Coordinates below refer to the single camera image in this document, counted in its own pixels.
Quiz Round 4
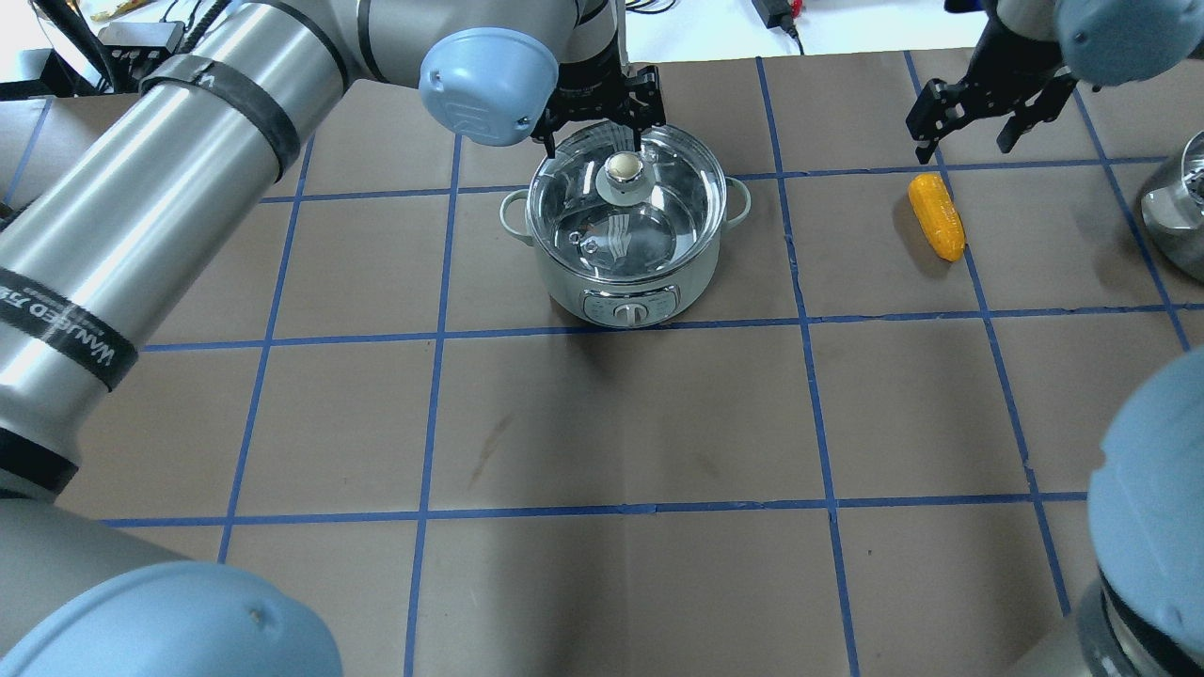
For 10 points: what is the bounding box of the black power adapter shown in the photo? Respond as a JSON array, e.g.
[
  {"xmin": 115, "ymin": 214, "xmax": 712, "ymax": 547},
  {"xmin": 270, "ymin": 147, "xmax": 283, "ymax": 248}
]
[{"xmin": 750, "ymin": 0, "xmax": 801, "ymax": 39}]

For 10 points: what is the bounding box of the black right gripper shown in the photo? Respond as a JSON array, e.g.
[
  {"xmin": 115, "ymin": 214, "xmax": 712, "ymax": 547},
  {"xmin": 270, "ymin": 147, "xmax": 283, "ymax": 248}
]
[{"xmin": 905, "ymin": 19, "xmax": 1078, "ymax": 165}]

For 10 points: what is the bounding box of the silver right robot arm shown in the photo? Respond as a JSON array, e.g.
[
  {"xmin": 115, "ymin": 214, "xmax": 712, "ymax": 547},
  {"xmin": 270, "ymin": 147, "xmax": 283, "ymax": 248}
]
[{"xmin": 905, "ymin": 1, "xmax": 1203, "ymax": 676}]

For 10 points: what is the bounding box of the yellow corn cob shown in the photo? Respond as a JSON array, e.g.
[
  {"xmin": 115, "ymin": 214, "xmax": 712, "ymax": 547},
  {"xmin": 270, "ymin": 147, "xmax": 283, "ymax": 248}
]
[{"xmin": 908, "ymin": 173, "xmax": 967, "ymax": 261}]

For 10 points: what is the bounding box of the steel steamer pot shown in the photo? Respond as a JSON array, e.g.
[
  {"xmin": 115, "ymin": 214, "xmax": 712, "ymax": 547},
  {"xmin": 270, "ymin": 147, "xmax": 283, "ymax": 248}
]
[{"xmin": 1138, "ymin": 133, "xmax": 1203, "ymax": 282}]

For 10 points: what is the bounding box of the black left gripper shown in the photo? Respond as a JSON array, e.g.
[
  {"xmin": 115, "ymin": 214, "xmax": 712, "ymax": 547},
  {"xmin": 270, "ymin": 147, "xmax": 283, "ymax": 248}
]
[{"xmin": 531, "ymin": 61, "xmax": 666, "ymax": 160}]

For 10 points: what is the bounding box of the pale green electric pot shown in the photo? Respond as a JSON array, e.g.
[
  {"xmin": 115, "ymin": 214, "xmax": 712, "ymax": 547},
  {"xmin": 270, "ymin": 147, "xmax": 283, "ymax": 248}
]
[{"xmin": 498, "ymin": 120, "xmax": 753, "ymax": 329}]

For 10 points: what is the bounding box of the glass pot lid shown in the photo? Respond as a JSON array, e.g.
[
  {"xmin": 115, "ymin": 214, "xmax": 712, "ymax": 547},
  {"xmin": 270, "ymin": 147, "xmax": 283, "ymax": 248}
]
[{"xmin": 510, "ymin": 120, "xmax": 750, "ymax": 284}]

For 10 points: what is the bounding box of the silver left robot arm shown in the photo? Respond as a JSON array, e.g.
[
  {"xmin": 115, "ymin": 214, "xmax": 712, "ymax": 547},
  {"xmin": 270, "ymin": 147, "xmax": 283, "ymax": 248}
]
[{"xmin": 1, "ymin": 1, "xmax": 666, "ymax": 676}]

